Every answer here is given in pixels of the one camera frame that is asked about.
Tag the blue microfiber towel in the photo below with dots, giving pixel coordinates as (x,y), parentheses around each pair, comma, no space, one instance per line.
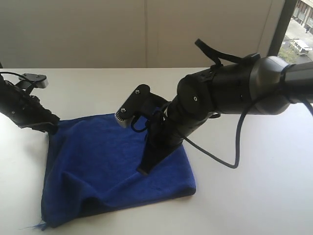
(91,168)

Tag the dark window frame post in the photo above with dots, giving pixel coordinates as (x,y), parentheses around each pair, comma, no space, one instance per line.
(281,27)

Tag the white van outside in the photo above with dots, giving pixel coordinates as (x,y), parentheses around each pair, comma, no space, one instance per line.
(300,47)

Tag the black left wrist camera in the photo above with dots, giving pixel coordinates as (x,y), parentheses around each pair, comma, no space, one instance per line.
(39,81)

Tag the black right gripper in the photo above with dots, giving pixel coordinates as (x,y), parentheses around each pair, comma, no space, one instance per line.
(168,131)

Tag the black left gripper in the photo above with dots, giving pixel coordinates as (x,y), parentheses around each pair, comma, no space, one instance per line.
(26,111)

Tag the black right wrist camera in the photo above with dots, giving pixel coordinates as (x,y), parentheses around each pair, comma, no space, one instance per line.
(140,103)

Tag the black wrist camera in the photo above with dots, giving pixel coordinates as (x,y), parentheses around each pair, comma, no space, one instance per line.
(39,81)
(140,103)

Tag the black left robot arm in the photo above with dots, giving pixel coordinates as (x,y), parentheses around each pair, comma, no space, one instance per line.
(27,91)

